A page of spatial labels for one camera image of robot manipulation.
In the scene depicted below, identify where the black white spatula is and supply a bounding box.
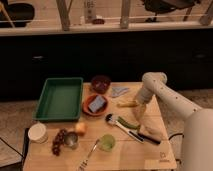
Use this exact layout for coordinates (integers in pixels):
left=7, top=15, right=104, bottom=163
left=105, top=114, right=144, bottom=143

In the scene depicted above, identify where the green plastic tray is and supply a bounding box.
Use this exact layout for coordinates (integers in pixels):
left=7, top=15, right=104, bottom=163
left=34, top=77, right=83, bottom=122

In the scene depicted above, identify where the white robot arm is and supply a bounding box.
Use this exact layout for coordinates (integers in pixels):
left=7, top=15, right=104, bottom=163
left=135, top=72, right=213, bottom=171

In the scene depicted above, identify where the dark red bowl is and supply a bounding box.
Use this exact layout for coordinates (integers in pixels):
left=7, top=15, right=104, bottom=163
left=91, top=75, right=111, bottom=94

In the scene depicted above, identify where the metal fork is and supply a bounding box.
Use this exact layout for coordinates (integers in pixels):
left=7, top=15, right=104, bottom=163
left=77, top=139, right=100, bottom=171

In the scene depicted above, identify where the grey folded cloth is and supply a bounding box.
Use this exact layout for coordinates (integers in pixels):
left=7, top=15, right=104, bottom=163
left=111, top=86, right=129, bottom=98

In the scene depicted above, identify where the small orange fruit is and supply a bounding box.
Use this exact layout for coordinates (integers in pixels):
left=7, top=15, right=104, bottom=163
left=75, top=122, right=87, bottom=135

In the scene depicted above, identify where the wooden brush block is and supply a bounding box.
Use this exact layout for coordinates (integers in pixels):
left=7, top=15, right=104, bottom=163
left=138, top=125, right=163, bottom=141

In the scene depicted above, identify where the small metal cup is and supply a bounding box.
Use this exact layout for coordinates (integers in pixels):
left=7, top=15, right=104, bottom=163
left=64, top=132, right=78, bottom=149

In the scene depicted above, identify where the bunch of red grapes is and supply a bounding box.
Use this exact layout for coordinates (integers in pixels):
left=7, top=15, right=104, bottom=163
left=52, top=129, right=67, bottom=156

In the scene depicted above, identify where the blue sponge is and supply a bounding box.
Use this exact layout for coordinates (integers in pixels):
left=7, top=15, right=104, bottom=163
left=88, top=96, right=106, bottom=113

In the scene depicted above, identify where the green plastic cup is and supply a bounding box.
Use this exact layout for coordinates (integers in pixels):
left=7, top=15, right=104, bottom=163
left=98, top=134, right=115, bottom=152

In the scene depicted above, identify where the orange bowl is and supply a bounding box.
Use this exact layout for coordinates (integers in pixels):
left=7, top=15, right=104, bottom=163
left=82, top=94, right=108, bottom=116

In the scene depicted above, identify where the black office chair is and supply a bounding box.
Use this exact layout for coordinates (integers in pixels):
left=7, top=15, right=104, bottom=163
left=141, top=0, right=201, bottom=22

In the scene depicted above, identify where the black chair left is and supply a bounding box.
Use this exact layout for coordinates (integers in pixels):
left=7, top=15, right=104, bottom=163
left=0, top=0, right=35, bottom=28

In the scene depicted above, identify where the white paper cup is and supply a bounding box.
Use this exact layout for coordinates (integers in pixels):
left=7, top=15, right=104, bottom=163
left=28, top=123, right=48, bottom=143

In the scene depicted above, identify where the green handled peeler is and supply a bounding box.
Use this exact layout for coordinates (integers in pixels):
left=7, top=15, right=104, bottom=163
left=117, top=116, right=140, bottom=130

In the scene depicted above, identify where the black cable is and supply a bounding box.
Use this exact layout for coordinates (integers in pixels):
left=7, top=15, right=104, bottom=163
left=168, top=132, right=185, bottom=168

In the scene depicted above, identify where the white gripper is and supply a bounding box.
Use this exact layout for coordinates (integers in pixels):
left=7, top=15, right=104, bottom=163
left=133, top=86, right=154, bottom=121

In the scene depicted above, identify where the yellow banana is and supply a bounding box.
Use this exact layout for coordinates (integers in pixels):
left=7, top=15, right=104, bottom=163
left=117, top=101, right=138, bottom=107

